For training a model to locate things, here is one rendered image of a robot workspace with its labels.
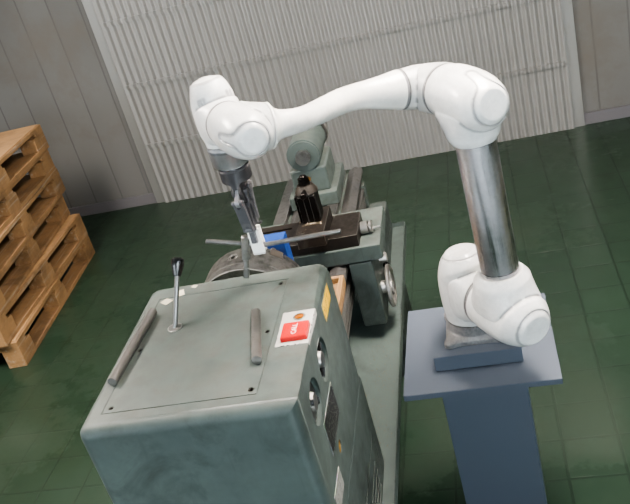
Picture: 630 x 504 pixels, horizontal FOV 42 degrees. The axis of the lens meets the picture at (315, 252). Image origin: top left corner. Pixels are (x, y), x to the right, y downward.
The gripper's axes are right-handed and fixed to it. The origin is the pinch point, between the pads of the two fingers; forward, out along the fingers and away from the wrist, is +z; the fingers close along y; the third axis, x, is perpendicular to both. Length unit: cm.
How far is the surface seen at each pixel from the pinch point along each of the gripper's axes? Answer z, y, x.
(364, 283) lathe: 59, 71, -10
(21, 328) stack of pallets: 121, 187, 209
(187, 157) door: 105, 370, 152
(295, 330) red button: 10.1, -27.3, -11.0
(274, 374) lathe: 11.3, -40.8, -8.0
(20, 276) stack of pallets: 102, 214, 214
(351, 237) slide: 41, 72, -9
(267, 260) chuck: 15.0, 16.9, 4.4
